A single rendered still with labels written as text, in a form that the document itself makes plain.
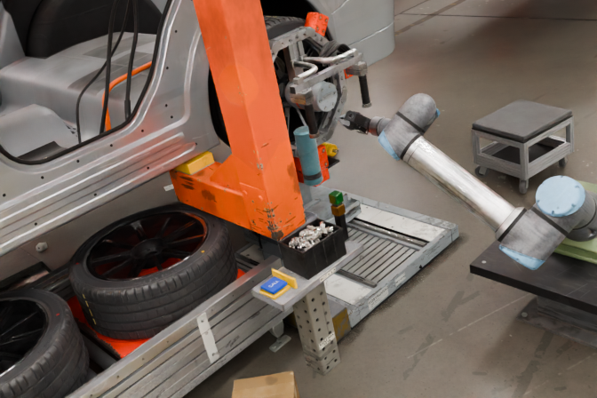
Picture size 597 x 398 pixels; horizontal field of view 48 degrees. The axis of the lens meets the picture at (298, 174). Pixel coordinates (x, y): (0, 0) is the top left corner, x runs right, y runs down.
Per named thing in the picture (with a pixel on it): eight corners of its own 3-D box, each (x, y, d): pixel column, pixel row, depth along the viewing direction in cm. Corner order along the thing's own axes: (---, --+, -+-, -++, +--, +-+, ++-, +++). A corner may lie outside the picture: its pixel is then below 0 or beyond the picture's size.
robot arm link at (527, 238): (568, 237, 224) (394, 107, 245) (533, 277, 226) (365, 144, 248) (565, 235, 238) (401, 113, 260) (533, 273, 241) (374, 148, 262)
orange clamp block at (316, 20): (313, 35, 304) (317, 16, 303) (324, 36, 298) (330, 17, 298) (302, 31, 299) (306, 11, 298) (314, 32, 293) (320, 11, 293)
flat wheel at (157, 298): (153, 238, 325) (139, 196, 314) (266, 255, 292) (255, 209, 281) (52, 324, 275) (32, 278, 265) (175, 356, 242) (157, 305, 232)
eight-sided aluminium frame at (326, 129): (343, 123, 328) (324, 15, 305) (354, 125, 324) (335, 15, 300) (263, 171, 297) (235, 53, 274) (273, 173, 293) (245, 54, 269)
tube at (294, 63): (296, 67, 291) (291, 43, 286) (328, 70, 277) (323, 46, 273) (266, 81, 281) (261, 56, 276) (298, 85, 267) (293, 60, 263)
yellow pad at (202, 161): (197, 156, 299) (194, 147, 297) (215, 162, 290) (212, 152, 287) (172, 170, 291) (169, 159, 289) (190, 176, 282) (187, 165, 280)
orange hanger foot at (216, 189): (205, 185, 308) (186, 116, 294) (282, 211, 272) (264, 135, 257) (177, 202, 299) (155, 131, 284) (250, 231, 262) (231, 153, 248)
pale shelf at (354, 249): (332, 238, 265) (330, 232, 264) (364, 250, 254) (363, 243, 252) (252, 296, 241) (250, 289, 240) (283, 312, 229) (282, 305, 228)
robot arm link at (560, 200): (605, 203, 231) (589, 187, 218) (572, 242, 234) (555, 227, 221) (570, 179, 241) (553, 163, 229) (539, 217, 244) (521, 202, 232)
